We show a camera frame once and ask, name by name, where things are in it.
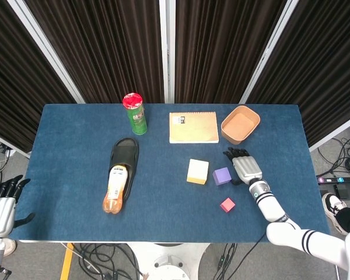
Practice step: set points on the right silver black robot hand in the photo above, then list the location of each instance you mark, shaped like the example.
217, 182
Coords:
246, 167

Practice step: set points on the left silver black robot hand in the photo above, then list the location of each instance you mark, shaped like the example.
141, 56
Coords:
0, 216

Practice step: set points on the medium purple cube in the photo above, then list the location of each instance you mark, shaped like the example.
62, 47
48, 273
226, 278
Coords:
221, 176

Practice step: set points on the small red cube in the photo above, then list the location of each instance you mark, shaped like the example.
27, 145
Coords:
227, 205

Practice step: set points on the yellow and white block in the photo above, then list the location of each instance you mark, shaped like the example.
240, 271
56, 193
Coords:
196, 170

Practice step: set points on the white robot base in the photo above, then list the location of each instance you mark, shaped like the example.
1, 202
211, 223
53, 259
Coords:
169, 262

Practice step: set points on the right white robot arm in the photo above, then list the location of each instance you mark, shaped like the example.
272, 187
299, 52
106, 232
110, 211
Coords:
271, 207

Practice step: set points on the brown paper bowl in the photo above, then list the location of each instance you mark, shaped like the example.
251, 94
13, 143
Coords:
240, 122

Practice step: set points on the yellow spiral notebook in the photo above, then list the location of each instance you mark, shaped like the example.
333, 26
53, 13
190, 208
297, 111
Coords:
192, 128

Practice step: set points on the yellow floor tape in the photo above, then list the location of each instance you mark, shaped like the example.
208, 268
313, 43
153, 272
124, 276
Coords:
67, 262

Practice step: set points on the blue felt table cover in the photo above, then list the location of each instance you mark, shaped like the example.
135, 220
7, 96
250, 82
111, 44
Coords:
76, 175

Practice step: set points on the white black sneaker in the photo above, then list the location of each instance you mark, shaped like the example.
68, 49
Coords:
332, 205

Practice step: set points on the black power strip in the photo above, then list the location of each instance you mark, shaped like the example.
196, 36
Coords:
344, 179

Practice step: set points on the green chip can red lid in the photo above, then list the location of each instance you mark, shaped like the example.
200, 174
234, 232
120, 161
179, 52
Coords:
138, 122

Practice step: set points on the orange drink bottle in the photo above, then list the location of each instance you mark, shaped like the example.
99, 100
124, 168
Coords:
115, 189

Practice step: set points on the black rubber slipper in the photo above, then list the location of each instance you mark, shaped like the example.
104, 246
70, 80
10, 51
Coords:
125, 154

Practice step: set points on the dark pleated curtain panel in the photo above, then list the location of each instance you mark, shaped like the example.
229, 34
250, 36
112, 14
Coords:
17, 87
221, 43
323, 73
105, 43

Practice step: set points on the white partition frame post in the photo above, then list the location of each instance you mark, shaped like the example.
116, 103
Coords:
271, 49
167, 43
46, 52

